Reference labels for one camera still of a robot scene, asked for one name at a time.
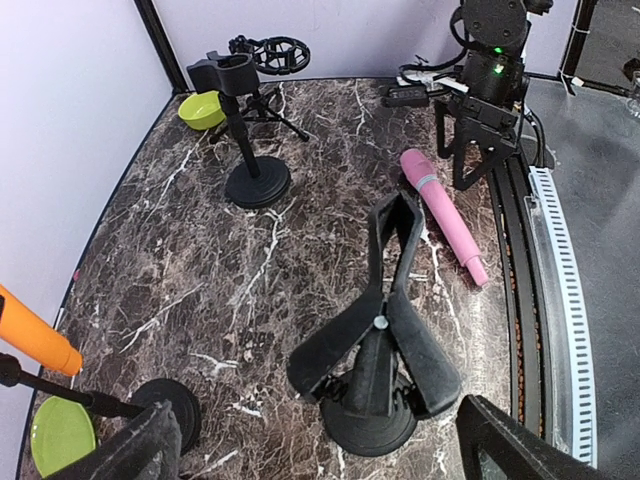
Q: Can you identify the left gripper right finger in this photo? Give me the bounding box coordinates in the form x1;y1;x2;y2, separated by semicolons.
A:
456;395;605;479

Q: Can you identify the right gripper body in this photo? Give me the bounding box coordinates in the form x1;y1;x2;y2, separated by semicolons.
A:
447;94;518;159

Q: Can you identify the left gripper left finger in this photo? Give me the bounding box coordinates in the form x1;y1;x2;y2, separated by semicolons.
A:
50;400;182;479

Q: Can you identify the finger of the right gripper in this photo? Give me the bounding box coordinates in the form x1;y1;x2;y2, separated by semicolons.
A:
434;100;456;159
453;119;515;190

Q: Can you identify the black round-base stand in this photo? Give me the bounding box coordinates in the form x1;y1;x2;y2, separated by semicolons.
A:
187;51;291;210
286;191;461;457
1;353;202;455

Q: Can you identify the pink microphone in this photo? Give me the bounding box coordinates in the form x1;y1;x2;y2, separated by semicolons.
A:
400;149;489;287

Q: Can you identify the orange microphone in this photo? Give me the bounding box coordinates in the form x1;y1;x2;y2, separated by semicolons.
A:
1;286;83;376

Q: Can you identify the black tripod shock-mount stand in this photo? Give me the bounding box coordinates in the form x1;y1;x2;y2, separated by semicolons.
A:
229;35;311;142

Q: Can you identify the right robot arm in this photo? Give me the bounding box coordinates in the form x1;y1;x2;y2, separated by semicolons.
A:
434;1;530;191

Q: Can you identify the lime green plate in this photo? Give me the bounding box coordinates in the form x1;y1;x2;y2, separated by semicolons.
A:
30;397;97;478

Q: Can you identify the lime green bowl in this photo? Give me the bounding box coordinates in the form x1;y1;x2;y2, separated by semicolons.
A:
178;91;226;131

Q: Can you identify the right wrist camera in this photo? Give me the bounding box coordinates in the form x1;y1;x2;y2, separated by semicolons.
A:
381;71;469;108

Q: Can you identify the black front rail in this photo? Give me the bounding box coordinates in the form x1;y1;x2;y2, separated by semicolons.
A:
487;153;554;445

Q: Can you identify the white slotted cable duct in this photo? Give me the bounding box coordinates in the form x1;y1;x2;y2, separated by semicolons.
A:
526;167;598;467

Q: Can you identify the black right frame post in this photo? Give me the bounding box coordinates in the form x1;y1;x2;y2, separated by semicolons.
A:
134;0;189;95

